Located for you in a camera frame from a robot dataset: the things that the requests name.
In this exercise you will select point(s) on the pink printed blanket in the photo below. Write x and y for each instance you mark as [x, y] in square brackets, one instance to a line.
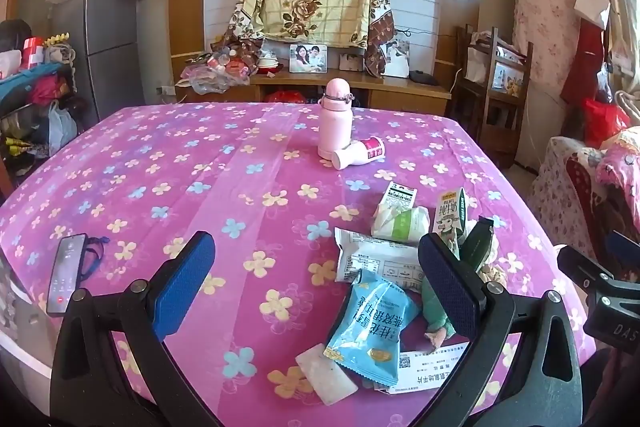
[620, 172]

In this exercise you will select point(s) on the white plastic bag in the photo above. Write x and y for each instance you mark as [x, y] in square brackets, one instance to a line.
[61, 129]

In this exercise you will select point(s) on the green white pouch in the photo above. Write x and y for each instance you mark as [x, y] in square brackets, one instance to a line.
[400, 224]

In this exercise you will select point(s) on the blue snack packet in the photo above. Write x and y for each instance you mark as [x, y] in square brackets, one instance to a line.
[372, 327]

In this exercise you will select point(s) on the dark wooden chair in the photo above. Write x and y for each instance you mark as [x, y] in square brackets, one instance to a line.
[500, 142]

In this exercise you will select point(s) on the tall pink floral cover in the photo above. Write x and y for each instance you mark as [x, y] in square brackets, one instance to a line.
[545, 7]

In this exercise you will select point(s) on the wooden cabinet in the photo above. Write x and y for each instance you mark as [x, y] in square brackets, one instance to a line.
[400, 92]

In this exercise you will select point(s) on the white printed wrapper packet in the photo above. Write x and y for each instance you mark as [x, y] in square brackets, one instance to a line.
[370, 257]

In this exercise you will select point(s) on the black smartphone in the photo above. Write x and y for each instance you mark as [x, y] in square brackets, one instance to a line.
[67, 272]

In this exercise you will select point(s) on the framed couple photo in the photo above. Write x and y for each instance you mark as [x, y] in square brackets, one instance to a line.
[307, 58]

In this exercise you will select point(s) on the red hanging garment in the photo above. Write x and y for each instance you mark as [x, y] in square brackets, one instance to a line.
[585, 67]

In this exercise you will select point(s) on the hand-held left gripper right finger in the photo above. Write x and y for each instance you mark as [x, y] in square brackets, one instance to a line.
[447, 287]

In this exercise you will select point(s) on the blue bag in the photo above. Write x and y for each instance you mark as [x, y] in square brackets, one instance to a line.
[30, 82]

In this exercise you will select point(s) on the red bag under cabinet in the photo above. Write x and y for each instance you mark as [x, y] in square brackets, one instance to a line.
[283, 97]

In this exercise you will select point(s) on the small photo frame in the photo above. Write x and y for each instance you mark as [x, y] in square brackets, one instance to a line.
[351, 62]

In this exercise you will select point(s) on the green wrapper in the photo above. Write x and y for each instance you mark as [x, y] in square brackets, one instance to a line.
[434, 312]

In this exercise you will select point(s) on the green white milk carton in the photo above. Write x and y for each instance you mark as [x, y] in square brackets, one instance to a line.
[447, 212]

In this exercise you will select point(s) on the white medicine box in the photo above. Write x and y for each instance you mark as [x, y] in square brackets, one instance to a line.
[425, 364]

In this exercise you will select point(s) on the red white pot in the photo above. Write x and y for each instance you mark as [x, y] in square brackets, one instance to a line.
[267, 64]

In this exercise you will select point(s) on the white bottle with pink label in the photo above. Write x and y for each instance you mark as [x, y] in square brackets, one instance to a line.
[357, 153]

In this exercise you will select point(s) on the white wedding photo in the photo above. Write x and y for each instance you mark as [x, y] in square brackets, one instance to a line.
[397, 57]

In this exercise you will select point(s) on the pink thermos bottle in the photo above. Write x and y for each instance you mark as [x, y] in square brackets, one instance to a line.
[336, 127]

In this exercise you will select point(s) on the white paper bag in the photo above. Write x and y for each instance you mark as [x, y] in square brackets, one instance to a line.
[592, 7]

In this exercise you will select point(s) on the large white tissue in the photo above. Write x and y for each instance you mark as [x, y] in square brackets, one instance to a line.
[492, 274]

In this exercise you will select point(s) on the grey refrigerator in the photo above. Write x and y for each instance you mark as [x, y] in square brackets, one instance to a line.
[107, 32]

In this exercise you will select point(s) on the red white box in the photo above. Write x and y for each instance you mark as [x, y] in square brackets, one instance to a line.
[33, 52]

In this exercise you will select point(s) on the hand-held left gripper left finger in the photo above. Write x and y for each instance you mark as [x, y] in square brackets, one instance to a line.
[185, 277]

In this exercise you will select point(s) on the red plastic bag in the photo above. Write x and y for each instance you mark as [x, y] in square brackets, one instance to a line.
[605, 122]

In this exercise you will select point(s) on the white rectangular sachet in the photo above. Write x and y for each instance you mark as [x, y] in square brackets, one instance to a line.
[325, 374]

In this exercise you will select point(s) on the dark green packet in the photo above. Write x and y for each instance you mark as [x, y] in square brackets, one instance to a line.
[475, 242]

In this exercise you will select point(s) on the clear plastic bag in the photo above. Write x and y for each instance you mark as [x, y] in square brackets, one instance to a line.
[210, 79]

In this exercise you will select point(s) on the small printed white carton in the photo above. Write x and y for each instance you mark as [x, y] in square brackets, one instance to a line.
[400, 196]

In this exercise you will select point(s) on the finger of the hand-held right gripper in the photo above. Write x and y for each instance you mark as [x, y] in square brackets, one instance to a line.
[575, 263]
[625, 243]

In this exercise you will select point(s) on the pink floral tablecloth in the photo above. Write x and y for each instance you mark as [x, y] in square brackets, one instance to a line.
[200, 167]

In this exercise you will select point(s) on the floral covered sofa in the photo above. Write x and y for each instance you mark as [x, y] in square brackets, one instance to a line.
[555, 187]

